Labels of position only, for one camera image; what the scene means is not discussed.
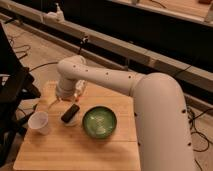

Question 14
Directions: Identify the white plastic bottle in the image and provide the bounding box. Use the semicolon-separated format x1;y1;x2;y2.
75;80;87;97

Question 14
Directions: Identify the green ceramic bowl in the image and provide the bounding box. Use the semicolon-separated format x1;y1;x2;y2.
82;106;117;139

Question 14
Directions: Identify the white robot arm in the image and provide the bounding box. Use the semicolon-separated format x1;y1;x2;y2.
56;55;196;171

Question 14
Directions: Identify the white object on ledge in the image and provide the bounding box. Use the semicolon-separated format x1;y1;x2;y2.
44;3;65;22

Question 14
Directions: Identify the black chair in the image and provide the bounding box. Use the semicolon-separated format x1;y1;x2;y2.
0;23;41;167

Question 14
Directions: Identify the black remote control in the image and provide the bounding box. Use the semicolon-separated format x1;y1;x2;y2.
61;104;80;123

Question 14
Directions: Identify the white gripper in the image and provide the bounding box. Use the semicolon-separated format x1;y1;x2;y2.
47;85;75;109

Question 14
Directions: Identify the black cable on floor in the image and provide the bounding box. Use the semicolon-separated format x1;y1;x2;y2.
29;36;90;73

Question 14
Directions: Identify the small clear dish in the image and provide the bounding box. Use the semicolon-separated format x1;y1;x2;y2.
65;114;79;127

